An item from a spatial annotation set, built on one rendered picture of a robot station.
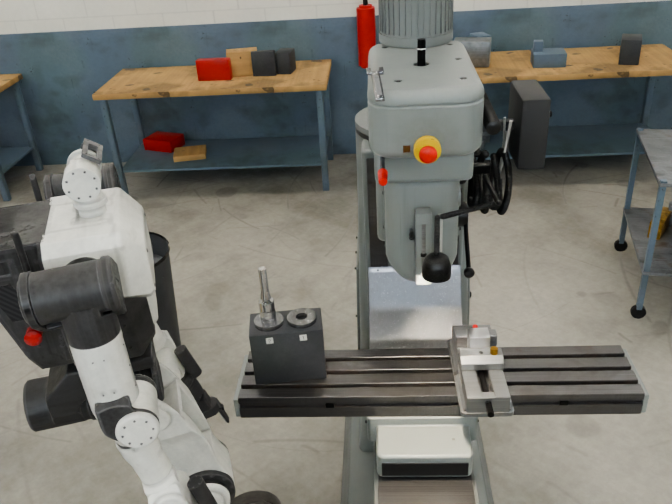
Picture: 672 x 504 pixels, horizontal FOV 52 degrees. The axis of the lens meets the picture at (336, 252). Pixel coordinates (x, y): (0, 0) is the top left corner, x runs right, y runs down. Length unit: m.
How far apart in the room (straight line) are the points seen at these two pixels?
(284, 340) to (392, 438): 0.43
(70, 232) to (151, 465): 0.47
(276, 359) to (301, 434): 1.27
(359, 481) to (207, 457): 1.22
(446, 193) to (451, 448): 0.77
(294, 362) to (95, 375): 0.95
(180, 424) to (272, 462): 1.65
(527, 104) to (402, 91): 0.57
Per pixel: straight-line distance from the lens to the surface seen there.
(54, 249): 1.32
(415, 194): 1.75
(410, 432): 2.13
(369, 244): 2.34
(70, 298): 1.19
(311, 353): 2.09
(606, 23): 6.27
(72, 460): 3.52
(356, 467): 2.90
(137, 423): 1.31
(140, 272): 1.34
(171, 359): 1.86
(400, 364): 2.20
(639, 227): 4.50
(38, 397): 1.61
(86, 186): 1.32
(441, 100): 1.53
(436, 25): 1.88
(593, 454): 3.34
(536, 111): 2.02
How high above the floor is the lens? 2.33
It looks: 30 degrees down
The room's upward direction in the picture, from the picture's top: 4 degrees counter-clockwise
